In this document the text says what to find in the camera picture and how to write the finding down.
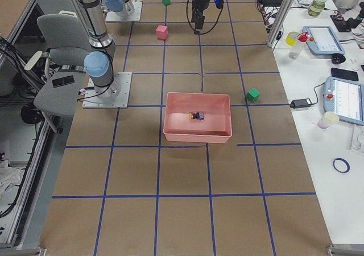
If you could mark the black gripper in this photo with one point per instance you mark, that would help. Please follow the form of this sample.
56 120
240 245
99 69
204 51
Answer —
199 5

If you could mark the teach pendant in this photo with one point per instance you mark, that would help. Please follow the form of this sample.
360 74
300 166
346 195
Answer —
345 98
323 40

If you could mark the clear squeeze bottle red cap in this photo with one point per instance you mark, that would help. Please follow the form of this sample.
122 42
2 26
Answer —
299 45

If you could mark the aluminium frame post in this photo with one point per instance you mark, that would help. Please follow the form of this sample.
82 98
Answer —
277 25

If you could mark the teach pendant far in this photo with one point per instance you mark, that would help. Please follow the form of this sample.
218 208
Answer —
323 40

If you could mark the pale plastic cup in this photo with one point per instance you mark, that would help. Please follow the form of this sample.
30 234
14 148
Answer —
328 119

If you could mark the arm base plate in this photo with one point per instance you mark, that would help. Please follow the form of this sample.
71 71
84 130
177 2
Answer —
117 95
112 17

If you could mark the black phone on chair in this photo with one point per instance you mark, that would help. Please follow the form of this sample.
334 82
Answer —
62 81

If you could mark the pink cube centre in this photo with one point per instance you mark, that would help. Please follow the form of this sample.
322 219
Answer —
162 32

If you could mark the yellow tape roll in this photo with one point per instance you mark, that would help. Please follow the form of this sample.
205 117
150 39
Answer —
292 38

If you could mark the grey office chair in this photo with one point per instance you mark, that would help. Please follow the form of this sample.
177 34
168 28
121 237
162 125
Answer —
68 44

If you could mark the pink plastic bin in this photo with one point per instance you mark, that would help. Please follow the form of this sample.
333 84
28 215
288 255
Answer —
216 126

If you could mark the green glass jar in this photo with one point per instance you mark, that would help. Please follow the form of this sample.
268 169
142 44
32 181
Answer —
316 7

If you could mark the black power adapter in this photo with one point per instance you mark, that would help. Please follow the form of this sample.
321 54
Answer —
300 103

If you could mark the teach pendant near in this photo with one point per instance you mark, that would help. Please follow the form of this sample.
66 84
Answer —
345 98

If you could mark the yellow push button switch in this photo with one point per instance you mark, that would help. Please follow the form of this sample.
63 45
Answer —
196 115

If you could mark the black smartphone on desk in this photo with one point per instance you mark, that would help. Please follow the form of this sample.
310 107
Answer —
344 74

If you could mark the green cube near bin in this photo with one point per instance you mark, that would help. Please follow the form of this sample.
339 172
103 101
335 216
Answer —
252 95

